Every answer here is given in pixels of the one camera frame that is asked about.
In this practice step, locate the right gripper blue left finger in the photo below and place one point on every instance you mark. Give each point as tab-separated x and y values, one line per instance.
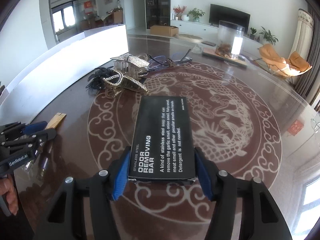
105	187

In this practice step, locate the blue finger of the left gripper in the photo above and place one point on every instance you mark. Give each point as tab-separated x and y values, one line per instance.
34	128
46	135

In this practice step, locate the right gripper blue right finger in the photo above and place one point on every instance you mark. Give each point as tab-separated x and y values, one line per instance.
219	187

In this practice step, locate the black odor bar box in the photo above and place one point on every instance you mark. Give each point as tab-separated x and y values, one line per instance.
162	148

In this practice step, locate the black feather hair clip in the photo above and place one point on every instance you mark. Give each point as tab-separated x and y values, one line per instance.
95	80

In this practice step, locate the gold pearl claw clip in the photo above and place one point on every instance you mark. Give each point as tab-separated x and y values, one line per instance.
117	82

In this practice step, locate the rhinestone bow hair clip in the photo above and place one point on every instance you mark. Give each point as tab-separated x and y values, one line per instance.
130	65

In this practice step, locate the person's left hand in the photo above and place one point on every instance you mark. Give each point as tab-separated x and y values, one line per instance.
8	189

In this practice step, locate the white storage box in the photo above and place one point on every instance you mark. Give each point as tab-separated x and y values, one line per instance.
57	69

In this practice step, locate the clear glasses at table edge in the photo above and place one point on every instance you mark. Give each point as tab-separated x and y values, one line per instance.
315	124

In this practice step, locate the wooden tray under jar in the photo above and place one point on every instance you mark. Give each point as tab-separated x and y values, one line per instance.
211	53

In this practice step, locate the orange lounge chair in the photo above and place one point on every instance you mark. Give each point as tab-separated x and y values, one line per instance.
294	66

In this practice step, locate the white tv cabinet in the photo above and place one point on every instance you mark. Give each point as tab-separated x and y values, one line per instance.
209	33

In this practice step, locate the cardboard box on floor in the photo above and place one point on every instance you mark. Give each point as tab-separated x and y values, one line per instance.
164	30

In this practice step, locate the black television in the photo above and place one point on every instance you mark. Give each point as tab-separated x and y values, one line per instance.
220	13

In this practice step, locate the blue frame eyeglasses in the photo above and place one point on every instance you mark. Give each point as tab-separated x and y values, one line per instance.
162	62

